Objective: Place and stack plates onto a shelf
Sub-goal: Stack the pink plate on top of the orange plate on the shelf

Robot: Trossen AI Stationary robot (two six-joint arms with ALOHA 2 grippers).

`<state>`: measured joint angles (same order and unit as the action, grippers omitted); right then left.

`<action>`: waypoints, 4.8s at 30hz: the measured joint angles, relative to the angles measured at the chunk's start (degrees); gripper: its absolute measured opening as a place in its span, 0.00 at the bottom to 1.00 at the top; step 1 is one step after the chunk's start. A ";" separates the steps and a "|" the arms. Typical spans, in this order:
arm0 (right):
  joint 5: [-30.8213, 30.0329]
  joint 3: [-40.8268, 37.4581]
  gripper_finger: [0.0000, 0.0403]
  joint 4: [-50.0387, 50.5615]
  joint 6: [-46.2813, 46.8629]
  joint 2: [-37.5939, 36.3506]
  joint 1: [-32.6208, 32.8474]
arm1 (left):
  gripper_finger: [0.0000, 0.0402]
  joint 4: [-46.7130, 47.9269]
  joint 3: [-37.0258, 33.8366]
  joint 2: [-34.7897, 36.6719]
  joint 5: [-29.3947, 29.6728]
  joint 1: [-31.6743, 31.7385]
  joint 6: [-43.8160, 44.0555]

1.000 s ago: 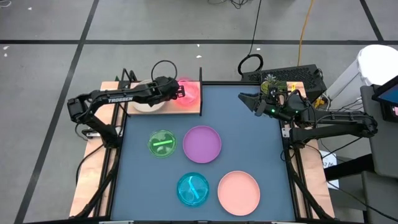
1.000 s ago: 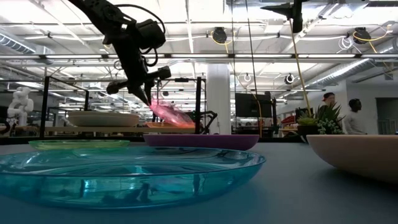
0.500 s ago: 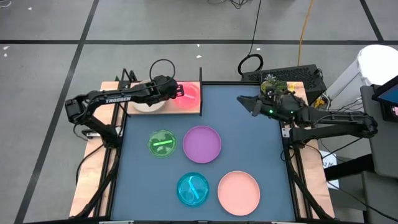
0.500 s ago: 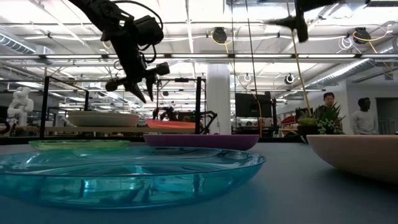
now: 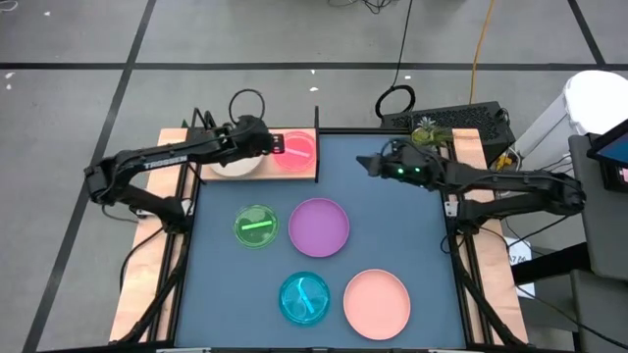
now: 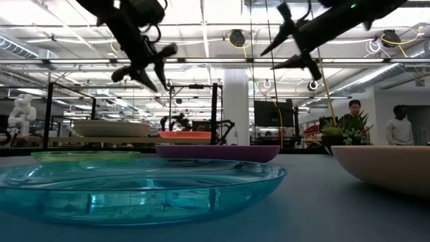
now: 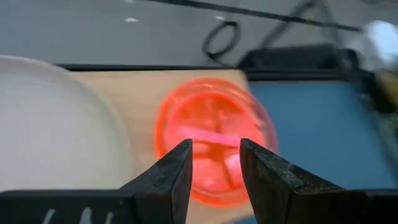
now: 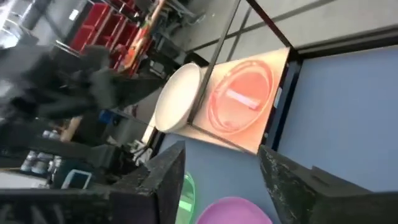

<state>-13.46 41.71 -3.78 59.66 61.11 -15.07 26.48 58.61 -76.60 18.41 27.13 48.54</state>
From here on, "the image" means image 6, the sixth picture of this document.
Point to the background black rig frame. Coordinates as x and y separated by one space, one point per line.
195 86

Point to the small dark screen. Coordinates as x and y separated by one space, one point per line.
201 125

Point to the black monitor screen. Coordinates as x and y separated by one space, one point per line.
272 114

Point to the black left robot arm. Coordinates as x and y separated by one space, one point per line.
124 27

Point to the orange transparent plate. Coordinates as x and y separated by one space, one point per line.
184 135

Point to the person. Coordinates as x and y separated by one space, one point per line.
399 129
354 107

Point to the wooden shelf black frame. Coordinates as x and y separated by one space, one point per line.
134 140

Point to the cream bowl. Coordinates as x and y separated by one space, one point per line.
386 171

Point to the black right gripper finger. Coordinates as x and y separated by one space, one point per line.
289 29
302 61

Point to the silver ventilation duct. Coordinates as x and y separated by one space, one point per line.
20 48
396 72

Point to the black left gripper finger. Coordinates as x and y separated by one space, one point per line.
160 60
134 74

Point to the white robot figure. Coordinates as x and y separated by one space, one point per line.
21 114

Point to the long ceiling light rail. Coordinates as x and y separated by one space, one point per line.
215 60

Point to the green transparent plate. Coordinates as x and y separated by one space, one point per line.
84 156

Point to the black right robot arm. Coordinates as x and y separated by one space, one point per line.
336 20

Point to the white building column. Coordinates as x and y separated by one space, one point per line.
236 101

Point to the potted succulent plant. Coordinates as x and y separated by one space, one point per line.
352 127

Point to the purple plate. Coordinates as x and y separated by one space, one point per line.
218 154

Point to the blue transparent plate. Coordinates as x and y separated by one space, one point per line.
134 201

